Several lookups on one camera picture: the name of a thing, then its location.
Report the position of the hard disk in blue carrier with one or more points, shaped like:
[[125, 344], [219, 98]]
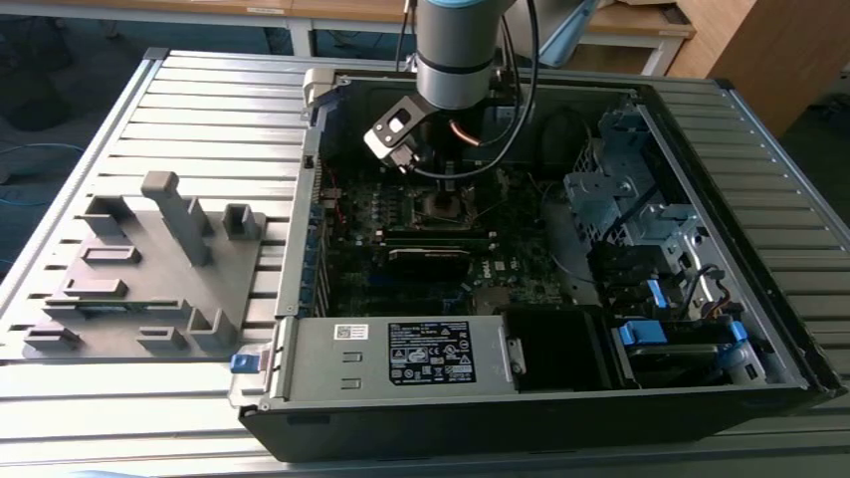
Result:
[[640, 332]]

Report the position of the grey parts rack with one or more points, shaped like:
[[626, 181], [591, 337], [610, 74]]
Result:
[[165, 299]]

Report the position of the CPU socket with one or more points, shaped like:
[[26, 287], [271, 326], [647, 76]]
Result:
[[419, 219]]

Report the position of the green motherboard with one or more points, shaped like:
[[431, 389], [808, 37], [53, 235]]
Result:
[[524, 259]]

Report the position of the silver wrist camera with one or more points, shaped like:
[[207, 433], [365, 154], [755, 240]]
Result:
[[395, 129]]

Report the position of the black fan shroud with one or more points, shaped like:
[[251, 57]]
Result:
[[558, 348]]

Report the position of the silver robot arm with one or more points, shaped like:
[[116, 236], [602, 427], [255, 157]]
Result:
[[457, 55]]

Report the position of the blue case latch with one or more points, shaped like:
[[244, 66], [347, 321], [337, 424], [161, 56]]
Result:
[[241, 363]]

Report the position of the wooden cabinet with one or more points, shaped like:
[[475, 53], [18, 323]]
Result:
[[763, 50]]

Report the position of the green RAM stick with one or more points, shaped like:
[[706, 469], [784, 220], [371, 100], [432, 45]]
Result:
[[125, 306]]

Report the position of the grey power supply unit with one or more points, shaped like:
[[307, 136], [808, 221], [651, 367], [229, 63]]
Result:
[[319, 368]]

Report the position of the silver metal drive cage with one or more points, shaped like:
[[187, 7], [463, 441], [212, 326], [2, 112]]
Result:
[[594, 191]]

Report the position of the black graphics card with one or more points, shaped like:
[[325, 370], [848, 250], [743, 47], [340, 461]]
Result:
[[428, 266]]

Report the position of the silver CPU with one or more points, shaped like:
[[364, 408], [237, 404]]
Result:
[[449, 209]]

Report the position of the dark office chair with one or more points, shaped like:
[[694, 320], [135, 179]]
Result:
[[33, 79]]

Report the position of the black PC case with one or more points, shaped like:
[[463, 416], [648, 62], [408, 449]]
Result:
[[531, 428]]

